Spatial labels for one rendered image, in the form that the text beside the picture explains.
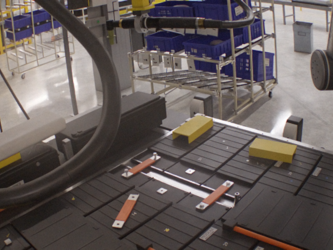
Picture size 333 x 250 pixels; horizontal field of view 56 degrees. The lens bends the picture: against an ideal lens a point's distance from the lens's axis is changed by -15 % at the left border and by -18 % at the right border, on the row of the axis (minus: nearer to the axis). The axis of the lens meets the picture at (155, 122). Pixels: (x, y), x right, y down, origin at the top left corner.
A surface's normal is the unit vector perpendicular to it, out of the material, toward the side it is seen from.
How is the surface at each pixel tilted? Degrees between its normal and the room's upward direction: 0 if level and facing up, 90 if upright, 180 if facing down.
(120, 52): 90
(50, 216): 0
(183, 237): 0
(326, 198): 0
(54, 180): 43
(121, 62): 90
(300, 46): 90
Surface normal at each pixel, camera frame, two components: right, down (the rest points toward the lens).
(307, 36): -0.52, 0.39
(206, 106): 0.73, 0.22
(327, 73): -0.09, 0.32
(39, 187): 0.22, -0.42
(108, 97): -0.34, -0.55
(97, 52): -0.18, -0.11
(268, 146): -0.09, -0.91
